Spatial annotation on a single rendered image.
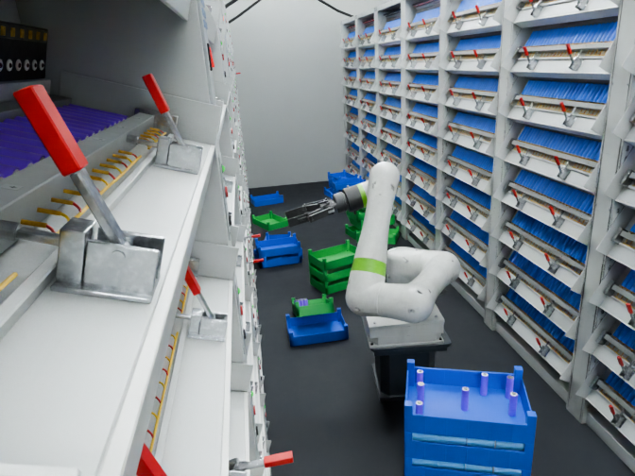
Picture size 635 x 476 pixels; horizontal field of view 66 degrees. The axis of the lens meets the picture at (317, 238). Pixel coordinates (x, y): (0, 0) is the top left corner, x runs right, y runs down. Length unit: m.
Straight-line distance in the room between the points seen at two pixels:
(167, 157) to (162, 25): 0.23
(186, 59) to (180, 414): 0.41
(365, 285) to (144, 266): 1.40
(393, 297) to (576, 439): 0.94
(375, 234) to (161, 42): 1.13
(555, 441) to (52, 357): 2.01
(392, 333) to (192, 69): 1.50
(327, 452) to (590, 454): 0.92
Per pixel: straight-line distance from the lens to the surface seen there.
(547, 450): 2.08
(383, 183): 1.70
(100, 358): 0.19
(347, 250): 3.24
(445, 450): 1.36
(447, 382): 1.47
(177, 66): 0.66
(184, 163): 0.48
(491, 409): 1.42
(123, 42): 0.67
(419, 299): 1.54
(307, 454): 1.97
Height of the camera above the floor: 1.36
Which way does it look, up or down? 20 degrees down
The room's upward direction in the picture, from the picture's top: 4 degrees counter-clockwise
